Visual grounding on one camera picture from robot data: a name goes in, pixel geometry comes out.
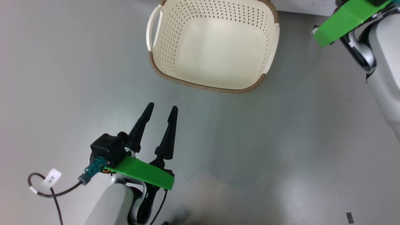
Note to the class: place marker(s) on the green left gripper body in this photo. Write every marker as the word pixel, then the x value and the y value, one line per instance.
pixel 140 170

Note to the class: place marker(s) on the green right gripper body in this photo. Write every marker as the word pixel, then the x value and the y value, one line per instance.
pixel 350 17

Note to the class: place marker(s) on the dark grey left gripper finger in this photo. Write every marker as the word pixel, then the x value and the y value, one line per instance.
pixel 168 140
pixel 140 128

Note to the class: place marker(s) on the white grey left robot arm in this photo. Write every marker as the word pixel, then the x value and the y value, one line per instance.
pixel 109 203

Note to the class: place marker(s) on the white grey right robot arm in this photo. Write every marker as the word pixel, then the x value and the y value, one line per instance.
pixel 387 47

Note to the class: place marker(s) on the cream perforated laundry basket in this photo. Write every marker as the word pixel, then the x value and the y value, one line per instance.
pixel 218 53

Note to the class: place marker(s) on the small dark floor tape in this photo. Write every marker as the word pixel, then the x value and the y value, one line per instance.
pixel 350 217

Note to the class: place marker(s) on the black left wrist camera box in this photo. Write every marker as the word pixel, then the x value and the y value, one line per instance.
pixel 107 148

